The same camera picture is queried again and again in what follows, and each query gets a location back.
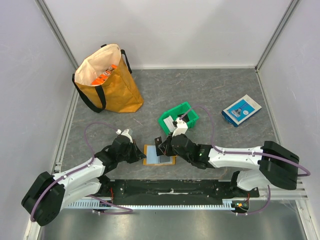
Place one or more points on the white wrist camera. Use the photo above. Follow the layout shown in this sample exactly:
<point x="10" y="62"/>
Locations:
<point x="127" y="133"/>
<point x="181" y="127"/>

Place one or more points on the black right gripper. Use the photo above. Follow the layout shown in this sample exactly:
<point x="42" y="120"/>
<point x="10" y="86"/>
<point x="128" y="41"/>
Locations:
<point x="167" y="146"/>

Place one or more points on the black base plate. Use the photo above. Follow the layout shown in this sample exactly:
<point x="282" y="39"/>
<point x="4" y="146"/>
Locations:
<point x="207" y="187"/>

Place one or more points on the brown tote bag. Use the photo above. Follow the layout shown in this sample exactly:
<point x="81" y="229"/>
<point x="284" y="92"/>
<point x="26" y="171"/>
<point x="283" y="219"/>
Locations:
<point x="119" y="93"/>

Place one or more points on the white slotted cable duct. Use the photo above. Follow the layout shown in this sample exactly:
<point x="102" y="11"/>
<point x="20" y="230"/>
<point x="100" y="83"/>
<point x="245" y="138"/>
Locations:
<point x="94" y="204"/>

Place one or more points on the black gold-lined credit card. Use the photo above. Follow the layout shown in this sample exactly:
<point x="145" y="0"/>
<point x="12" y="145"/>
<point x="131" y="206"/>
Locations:
<point x="165" y="159"/>

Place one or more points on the white card stack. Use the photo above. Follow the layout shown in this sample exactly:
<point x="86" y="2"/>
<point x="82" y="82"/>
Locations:
<point x="169" y="122"/>

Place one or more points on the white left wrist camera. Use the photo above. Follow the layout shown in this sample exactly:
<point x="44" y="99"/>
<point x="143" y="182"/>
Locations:
<point x="127" y="133"/>

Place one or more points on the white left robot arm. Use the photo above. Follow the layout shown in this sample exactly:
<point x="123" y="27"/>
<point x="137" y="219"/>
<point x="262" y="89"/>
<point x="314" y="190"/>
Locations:
<point x="51" y="193"/>

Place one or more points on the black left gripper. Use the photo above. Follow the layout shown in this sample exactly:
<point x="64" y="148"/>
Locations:
<point x="137" y="155"/>

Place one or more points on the orange leather card holder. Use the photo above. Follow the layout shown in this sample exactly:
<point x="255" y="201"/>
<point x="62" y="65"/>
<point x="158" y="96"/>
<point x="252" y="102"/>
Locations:
<point x="151" y="157"/>

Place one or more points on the green plastic bin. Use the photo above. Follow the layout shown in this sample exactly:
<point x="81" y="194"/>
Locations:
<point x="178" y="111"/>

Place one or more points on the orange snack packet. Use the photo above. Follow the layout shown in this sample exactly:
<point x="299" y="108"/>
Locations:
<point x="104" y="76"/>

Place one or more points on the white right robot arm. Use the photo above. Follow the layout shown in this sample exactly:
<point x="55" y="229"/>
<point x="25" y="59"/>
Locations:
<point x="269" y="164"/>

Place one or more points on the blue white box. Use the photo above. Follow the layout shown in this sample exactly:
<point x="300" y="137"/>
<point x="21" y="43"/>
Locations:
<point x="241" y="110"/>

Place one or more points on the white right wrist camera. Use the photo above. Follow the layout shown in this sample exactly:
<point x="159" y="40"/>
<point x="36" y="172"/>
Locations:
<point x="181" y="127"/>

